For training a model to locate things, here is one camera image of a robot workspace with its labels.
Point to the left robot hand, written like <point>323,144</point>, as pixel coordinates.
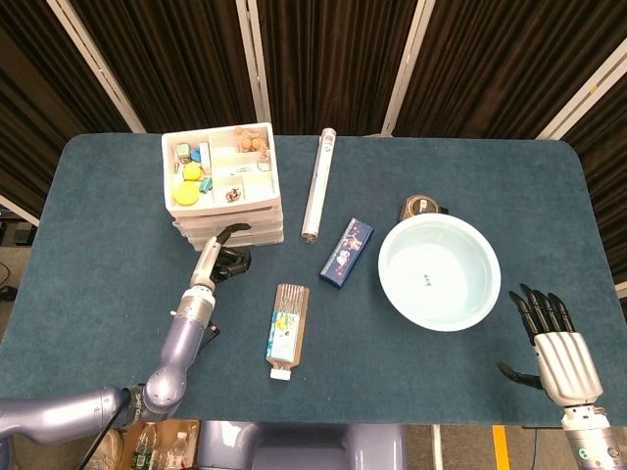
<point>206,262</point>

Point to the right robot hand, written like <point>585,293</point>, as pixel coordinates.
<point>565,364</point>

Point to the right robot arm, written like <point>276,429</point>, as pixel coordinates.
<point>588,440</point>

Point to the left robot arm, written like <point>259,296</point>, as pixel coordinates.
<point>186,338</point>

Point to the white drawer organizer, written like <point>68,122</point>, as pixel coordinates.
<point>264,235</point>

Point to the large yellow round item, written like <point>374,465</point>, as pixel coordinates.
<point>186,194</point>

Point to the small metal screws pile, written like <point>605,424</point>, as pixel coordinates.
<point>233,194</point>

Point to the teal binder clip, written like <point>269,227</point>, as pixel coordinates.
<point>206,184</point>

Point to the blue felt table cloth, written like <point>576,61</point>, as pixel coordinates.
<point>122,294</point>

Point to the small yellow round item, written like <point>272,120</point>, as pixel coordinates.
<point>192,171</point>

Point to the metal paper clips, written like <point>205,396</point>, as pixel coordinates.
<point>243,170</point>

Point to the small metal key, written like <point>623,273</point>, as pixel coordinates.
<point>175,166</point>

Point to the brown drink bottle white cap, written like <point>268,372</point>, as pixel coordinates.
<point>286,328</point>

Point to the small green box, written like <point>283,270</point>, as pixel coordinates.
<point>184,151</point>

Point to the clear plastic wrap roll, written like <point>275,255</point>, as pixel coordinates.
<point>318,186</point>

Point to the dark blue printed box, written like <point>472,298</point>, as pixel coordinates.
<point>347,254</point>

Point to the white table leg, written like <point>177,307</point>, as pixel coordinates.
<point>437,448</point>

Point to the light blue plastic basin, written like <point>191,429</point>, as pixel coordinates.
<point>438,274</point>

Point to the brown cardboard box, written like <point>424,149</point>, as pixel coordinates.
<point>169,431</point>

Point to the clear green-label water bottle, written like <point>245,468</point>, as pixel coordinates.
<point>144,448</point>
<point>178,450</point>

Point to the dark brown pleated curtain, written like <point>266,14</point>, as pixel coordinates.
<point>607,161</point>
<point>499,59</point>
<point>333,59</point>
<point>171,59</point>
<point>39,98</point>

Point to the lavender robot torso base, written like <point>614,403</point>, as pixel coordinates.
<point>303,445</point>

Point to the white sneaker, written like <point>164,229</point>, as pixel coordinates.
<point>109,453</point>

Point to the white partition post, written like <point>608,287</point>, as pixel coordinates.
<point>98,63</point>
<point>17,210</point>
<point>583,93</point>
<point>406,68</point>
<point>255,63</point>

